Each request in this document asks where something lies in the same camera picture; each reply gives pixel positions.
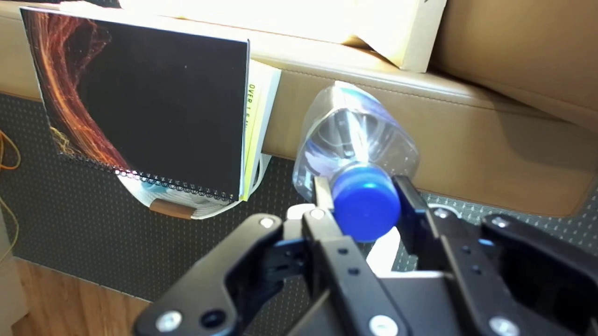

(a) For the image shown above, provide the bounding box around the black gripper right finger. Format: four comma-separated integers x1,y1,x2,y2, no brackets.
390,175,598,336

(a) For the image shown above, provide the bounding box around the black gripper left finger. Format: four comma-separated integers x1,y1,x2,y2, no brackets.
132,177,407,336

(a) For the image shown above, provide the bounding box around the clear bottle with blue cap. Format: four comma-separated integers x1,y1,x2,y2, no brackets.
289,80,420,246

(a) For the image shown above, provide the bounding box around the open cardboard box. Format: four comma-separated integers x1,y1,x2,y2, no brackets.
0,0,598,220

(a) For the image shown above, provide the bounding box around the small cardboard box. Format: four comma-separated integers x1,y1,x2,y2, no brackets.
117,0,450,75

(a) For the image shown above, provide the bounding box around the thin white booklet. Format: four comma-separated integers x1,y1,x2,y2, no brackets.
115,166,241,224

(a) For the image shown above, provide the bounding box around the yellow book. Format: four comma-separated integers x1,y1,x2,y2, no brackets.
237,58,284,203

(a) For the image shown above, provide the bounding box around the black book with orange swirl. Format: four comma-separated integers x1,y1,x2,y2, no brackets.
16,6,252,207

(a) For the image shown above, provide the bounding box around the dark perforated panel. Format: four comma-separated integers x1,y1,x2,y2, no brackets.
0,91,598,336

